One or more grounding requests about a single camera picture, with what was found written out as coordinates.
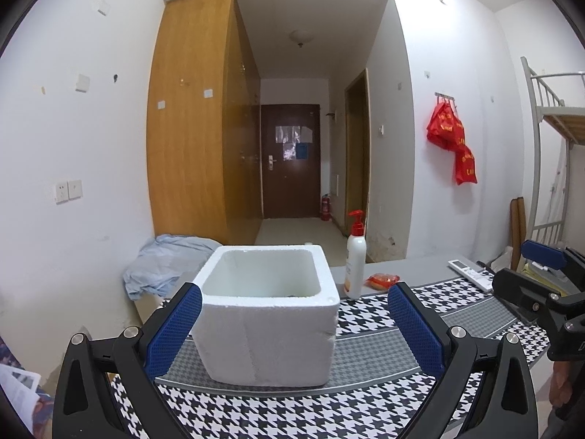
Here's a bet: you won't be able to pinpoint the houndstooth table cloth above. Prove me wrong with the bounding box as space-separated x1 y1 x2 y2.
107 260 551 439

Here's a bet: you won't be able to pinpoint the wooden planks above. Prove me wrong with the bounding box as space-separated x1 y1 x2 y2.
511 198 526 270

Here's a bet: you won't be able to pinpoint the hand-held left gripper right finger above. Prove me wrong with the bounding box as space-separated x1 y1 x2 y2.
388 281 539 439

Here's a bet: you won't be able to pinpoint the dark brown door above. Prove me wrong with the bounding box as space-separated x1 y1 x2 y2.
260 104 321 219

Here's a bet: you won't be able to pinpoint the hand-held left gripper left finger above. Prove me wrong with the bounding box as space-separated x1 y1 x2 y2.
52 282 203 439

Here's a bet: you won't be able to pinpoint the light blue cloth bundle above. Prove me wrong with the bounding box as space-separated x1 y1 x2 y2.
122 234 224 301

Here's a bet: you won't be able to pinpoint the wooden wardrobe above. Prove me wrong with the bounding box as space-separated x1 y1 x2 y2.
147 0 262 245

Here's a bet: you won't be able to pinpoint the red plastic bags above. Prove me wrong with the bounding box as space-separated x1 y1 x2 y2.
426 102 478 186

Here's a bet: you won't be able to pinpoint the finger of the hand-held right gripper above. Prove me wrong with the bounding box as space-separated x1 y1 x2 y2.
492 267 585 325
521 239 585 293

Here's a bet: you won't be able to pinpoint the printed papers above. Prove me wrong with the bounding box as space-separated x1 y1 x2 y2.
0 336 44 437

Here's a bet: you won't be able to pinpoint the white lotion bottle red pump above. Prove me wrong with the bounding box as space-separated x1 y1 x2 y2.
344 210 367 300

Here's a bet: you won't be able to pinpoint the white remote control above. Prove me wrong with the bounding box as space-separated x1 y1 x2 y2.
448 258 497 291

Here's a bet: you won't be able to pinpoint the red snack packet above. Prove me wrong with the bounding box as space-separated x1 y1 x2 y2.
368 273 400 290

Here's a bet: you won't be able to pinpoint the person's right hand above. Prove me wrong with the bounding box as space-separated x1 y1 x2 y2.
550 360 572 410

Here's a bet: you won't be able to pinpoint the white foam box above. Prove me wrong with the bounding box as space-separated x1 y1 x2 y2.
189 244 340 387

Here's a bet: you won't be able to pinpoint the metal bunk bed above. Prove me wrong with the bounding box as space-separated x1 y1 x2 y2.
521 56 585 257

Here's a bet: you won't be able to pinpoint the paper notices on door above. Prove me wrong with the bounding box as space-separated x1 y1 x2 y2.
275 124 314 161

